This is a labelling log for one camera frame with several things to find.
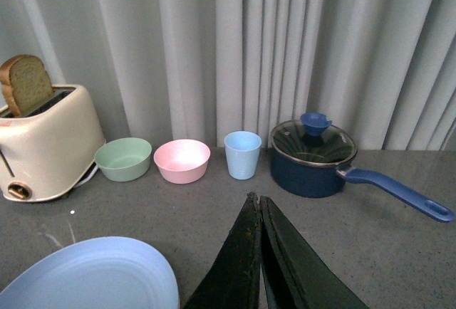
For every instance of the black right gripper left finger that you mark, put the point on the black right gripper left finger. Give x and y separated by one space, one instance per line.
233 280

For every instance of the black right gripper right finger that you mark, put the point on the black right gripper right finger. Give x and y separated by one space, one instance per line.
294 274

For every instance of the light blue plate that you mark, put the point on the light blue plate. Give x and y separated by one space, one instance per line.
106 272

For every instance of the dark blue saucepan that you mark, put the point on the dark blue saucepan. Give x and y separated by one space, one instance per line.
319 182

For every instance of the pink bowl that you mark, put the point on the pink bowl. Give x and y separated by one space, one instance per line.
182 161

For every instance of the light blue cup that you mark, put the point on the light blue cup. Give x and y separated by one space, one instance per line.
242 152

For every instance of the glass pot lid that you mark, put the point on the glass pot lid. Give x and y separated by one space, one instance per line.
313 140

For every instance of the green bowl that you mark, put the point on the green bowl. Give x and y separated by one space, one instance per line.
124 159

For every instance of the cream toaster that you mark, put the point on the cream toaster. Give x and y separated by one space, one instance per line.
44 155

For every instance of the grey curtain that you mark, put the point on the grey curtain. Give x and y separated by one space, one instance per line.
383 70

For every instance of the bread slice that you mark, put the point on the bread slice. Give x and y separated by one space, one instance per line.
25 84

